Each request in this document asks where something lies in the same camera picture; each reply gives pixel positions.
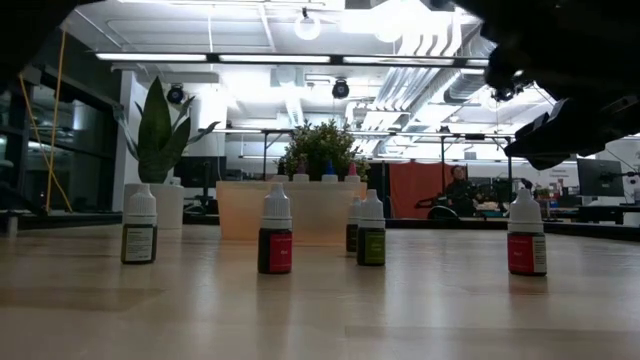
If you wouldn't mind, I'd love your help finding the yellow extension cable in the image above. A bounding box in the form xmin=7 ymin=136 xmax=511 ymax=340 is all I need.
xmin=43 ymin=28 xmax=69 ymax=214
xmin=18 ymin=78 xmax=74 ymax=214

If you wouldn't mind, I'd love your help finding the small dark dropper bottle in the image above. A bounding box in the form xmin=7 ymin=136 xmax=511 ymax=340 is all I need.
xmin=345 ymin=195 xmax=362 ymax=254
xmin=120 ymin=183 xmax=159 ymax=266

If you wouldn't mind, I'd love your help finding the black ceiling projector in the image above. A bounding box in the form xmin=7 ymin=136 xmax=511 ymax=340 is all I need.
xmin=492 ymin=74 xmax=532 ymax=104

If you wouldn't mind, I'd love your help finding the small green-label dropper bottle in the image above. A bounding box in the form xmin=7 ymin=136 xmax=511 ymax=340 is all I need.
xmin=355 ymin=188 xmax=387 ymax=268

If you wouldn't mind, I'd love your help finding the snake plant in white pot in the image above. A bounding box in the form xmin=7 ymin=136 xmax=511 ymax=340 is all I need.
xmin=112 ymin=76 xmax=222 ymax=231

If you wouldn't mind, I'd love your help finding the orange red partition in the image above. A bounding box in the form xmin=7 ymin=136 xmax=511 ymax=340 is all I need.
xmin=388 ymin=160 xmax=459 ymax=220

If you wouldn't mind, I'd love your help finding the black computer monitor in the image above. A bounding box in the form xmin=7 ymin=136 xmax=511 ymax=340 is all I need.
xmin=576 ymin=158 xmax=626 ymax=198
xmin=174 ymin=155 xmax=228 ymax=189

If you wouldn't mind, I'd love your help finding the person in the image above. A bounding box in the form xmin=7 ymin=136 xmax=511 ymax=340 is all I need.
xmin=414 ymin=164 xmax=501 ymax=220

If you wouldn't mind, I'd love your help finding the black background station frame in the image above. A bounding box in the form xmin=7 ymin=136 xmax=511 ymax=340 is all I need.
xmin=213 ymin=127 xmax=516 ymax=191

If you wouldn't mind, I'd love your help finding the round white ceiling lamp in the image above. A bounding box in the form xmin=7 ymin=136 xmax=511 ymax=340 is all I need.
xmin=293 ymin=12 xmax=322 ymax=42

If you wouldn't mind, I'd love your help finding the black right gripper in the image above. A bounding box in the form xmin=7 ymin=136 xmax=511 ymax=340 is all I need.
xmin=504 ymin=7 xmax=640 ymax=172

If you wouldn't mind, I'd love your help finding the bushy green potted plant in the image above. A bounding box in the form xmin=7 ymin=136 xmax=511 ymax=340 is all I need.
xmin=277 ymin=118 xmax=372 ymax=183

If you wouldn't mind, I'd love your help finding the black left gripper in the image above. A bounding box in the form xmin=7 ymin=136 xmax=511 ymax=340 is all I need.
xmin=452 ymin=0 xmax=541 ymax=76

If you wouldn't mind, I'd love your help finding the small red-label dropper bottle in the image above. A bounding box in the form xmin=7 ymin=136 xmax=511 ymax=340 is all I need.
xmin=506 ymin=188 xmax=548 ymax=278
xmin=256 ymin=181 xmax=294 ymax=276

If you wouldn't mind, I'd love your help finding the orange translucent plastic tray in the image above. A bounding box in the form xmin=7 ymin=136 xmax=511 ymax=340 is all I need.
xmin=213 ymin=179 xmax=368 ymax=246

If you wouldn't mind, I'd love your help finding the large black food coloring bottle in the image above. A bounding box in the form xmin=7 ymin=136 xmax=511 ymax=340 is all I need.
xmin=272 ymin=157 xmax=290 ymax=183

